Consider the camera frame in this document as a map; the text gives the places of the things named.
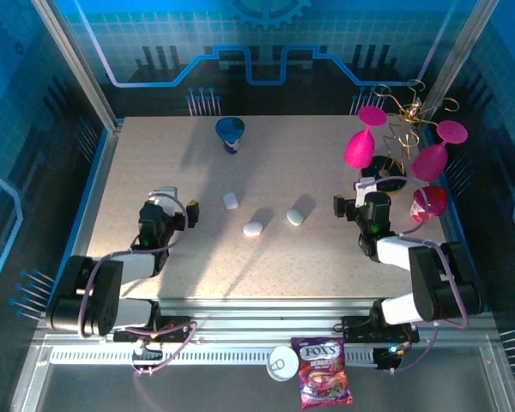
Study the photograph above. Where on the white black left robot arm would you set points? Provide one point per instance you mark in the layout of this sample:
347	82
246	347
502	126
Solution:
133	266

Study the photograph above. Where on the aluminium mounting rail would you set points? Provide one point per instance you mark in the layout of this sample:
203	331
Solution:
262	317

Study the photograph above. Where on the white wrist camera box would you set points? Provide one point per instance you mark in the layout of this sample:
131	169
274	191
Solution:
167	199
364	191

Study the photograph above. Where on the white pull-tab can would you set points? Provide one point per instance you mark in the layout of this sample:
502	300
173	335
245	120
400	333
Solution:
283	365

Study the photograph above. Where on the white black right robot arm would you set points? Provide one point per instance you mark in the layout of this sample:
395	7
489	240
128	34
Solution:
392	251

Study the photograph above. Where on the pale green earbud charging case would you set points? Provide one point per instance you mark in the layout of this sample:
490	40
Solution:
295	216

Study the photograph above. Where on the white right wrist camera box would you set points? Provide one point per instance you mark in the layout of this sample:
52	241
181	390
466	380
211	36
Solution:
364	191

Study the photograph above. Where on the red strawberry yogurt cup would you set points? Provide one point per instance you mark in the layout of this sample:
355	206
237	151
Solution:
433	201

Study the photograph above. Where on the purple berry candy bag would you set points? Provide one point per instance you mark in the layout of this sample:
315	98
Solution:
322	373

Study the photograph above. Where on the aluminium frame post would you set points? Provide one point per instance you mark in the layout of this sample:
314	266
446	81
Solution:
81	73
459	56

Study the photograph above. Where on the white earbud charging case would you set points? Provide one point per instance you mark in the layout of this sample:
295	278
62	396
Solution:
253	228
230	200

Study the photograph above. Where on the blue blackberry yogurt cup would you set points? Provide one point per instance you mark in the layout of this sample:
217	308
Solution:
230	129

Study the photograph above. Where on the pink wine glass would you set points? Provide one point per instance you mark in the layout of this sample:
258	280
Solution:
429	163
358	150

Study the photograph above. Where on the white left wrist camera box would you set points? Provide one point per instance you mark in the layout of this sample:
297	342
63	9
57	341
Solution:
167	199

